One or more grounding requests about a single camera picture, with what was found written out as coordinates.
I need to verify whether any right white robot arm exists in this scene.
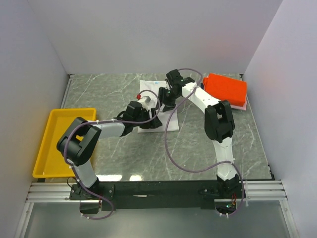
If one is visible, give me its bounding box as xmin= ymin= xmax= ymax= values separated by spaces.
xmin=158 ymin=69 xmax=239 ymax=198

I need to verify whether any yellow plastic tray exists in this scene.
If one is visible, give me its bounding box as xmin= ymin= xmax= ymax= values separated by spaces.
xmin=32 ymin=108 xmax=97 ymax=179

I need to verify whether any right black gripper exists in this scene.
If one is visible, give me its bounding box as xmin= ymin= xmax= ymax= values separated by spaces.
xmin=155 ymin=87 xmax=180 ymax=113

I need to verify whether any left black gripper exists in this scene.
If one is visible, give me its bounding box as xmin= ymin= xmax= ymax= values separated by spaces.
xmin=133 ymin=108 xmax=162 ymax=129

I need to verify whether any folded pink t shirt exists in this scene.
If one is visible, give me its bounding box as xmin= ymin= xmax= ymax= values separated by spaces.
xmin=231 ymin=98 xmax=248 ymax=111

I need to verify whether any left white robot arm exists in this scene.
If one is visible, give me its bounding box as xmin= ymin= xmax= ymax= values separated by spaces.
xmin=56 ymin=99 xmax=162 ymax=199

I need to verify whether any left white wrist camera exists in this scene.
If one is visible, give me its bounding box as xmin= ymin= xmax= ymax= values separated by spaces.
xmin=136 ymin=94 xmax=151 ymax=111

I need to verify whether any white t shirt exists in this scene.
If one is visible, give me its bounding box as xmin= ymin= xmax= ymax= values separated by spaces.
xmin=137 ymin=79 xmax=180 ymax=134

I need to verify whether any aluminium frame rail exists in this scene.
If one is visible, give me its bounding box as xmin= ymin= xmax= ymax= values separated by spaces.
xmin=14 ymin=180 xmax=299 ymax=238

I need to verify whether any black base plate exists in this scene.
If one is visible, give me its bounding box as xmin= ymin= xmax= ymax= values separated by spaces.
xmin=69 ymin=180 xmax=245 ymax=214

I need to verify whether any folded orange t shirt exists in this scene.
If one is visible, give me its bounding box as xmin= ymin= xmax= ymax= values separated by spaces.
xmin=203 ymin=73 xmax=247 ymax=106

